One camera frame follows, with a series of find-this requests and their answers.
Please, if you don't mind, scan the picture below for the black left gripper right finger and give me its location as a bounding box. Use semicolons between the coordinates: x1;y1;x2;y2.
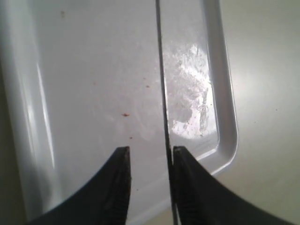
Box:
172;146;289;225

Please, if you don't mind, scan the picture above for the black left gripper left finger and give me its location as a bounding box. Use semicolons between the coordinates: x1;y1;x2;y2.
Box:
29;146;131;225

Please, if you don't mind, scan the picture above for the thin metal skewer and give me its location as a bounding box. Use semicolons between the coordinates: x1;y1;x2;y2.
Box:
155;0;178;225

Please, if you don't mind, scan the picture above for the white rectangular plastic tray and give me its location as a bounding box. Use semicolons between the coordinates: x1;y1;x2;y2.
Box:
0;0;238;225

